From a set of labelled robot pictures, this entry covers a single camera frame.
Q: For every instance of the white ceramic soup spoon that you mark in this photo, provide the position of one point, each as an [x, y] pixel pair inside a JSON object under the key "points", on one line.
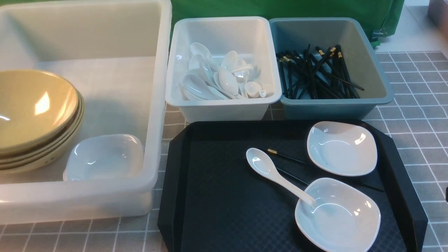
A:
{"points": [[261, 163]]}

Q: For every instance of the black chopstick gold band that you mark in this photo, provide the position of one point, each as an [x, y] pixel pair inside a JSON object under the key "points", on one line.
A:
{"points": [[353, 183], [276, 153]]}

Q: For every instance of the white square dish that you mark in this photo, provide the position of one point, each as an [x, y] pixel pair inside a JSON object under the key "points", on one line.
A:
{"points": [[342, 149], [343, 220], [113, 156]]}

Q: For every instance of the yellow noodle bowl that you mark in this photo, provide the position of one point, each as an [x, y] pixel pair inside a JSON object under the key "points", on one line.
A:
{"points": [[35, 105]]}

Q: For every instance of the top stacked yellow bowl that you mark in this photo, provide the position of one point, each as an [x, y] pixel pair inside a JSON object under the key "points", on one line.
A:
{"points": [[47, 147]]}

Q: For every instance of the stacked yellow bowl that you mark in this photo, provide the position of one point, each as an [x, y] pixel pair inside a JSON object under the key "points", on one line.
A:
{"points": [[54, 152], [47, 147]]}

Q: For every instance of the bottom stacked yellow bowl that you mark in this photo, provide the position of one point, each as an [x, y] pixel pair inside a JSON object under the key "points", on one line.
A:
{"points": [[54, 152]]}

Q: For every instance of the small white spoon in bin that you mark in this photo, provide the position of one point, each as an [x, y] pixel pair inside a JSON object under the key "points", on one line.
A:
{"points": [[253, 89]]}

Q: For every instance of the white spoon in bin front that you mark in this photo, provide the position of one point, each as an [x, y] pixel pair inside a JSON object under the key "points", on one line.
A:
{"points": [[195, 85]]}

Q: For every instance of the black plastic serving tray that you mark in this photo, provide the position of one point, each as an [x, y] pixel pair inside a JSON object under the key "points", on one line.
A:
{"points": [[213, 201]]}

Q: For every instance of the white plastic spoon bin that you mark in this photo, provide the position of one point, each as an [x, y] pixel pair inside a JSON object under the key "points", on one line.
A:
{"points": [[244, 46]]}

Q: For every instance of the white square dish in tub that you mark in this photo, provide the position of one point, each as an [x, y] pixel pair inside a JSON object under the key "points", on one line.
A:
{"points": [[113, 156]]}

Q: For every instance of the large translucent white tub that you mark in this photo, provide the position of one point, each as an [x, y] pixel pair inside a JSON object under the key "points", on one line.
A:
{"points": [[115, 53]]}

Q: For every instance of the long black chopstick in bin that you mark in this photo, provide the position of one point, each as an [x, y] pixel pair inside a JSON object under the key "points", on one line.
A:
{"points": [[317, 68]]}

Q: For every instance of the green cloth backdrop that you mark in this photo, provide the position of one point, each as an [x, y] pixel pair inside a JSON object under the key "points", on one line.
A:
{"points": [[373, 15]]}

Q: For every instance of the grey checkered table mat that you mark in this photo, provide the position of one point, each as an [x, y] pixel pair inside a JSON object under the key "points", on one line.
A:
{"points": [[416, 120]]}

